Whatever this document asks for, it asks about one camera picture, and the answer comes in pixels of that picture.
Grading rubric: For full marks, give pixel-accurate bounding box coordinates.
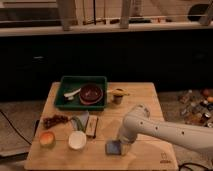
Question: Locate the white brush in tray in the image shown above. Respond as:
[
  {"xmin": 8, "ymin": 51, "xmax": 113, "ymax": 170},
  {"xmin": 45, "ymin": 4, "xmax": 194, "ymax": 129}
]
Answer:
[{"xmin": 64, "ymin": 88, "xmax": 81, "ymax": 98}]

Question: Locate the black cable on floor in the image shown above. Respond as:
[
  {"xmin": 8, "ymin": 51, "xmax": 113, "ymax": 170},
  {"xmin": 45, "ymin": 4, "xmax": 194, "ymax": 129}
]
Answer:
[{"xmin": 0, "ymin": 109, "xmax": 33, "ymax": 147}]

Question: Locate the orange round cup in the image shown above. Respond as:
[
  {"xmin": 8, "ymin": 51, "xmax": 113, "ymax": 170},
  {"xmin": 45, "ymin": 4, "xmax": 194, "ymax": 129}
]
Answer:
[{"xmin": 39, "ymin": 131, "xmax": 55, "ymax": 147}]

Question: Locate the bottles pile on floor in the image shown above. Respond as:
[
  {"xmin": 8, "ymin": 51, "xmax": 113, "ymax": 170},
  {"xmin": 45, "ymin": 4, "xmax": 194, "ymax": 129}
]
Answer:
[{"xmin": 178, "ymin": 89, "xmax": 213, "ymax": 128}]

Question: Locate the grey green cloth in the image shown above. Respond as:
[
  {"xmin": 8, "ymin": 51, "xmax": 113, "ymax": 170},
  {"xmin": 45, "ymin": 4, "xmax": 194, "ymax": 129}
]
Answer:
[{"xmin": 70, "ymin": 111, "xmax": 89, "ymax": 131}]

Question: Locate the dark red bowl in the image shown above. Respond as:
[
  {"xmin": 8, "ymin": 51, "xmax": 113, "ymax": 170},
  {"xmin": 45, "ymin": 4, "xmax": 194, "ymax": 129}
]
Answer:
[{"xmin": 79, "ymin": 83, "xmax": 103, "ymax": 105}]

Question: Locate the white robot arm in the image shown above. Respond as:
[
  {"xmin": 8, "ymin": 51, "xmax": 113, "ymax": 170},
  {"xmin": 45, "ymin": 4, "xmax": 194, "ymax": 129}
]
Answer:
[{"xmin": 117, "ymin": 104, "xmax": 213, "ymax": 158}]

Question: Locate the green plastic tray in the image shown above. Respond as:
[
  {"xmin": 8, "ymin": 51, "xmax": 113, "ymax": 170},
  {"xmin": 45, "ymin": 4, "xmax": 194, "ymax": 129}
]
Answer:
[{"xmin": 54, "ymin": 76, "xmax": 107, "ymax": 111}]

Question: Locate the brown grape bunch toy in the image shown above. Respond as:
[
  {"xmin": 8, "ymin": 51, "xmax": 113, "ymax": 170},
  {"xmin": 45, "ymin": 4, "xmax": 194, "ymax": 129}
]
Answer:
[{"xmin": 43, "ymin": 115, "xmax": 68, "ymax": 129}]

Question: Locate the blue sponge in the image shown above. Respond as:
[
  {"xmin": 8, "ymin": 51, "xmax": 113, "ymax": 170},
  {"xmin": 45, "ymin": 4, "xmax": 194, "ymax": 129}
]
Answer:
[{"xmin": 105, "ymin": 140, "xmax": 121, "ymax": 155}]

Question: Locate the wooden block with black edge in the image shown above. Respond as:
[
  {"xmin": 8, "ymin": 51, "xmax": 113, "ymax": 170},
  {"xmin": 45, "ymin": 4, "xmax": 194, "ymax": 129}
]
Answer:
[{"xmin": 85, "ymin": 115, "xmax": 98, "ymax": 137}]

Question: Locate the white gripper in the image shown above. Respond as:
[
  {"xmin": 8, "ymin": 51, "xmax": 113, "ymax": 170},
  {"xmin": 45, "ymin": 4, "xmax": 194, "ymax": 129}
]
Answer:
[{"xmin": 117, "ymin": 126, "xmax": 136, "ymax": 144}]

